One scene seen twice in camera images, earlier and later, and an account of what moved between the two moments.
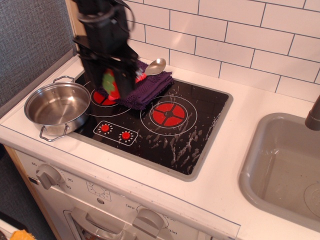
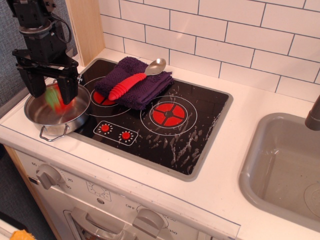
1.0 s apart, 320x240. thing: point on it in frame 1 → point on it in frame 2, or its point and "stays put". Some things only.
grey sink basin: [279, 168] stays put
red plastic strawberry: [110, 85] → [55, 100]
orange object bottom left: [22, 235] stays put
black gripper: [107, 28] → [47, 54]
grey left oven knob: [48, 175] stays put
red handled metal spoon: [155, 67] stays put
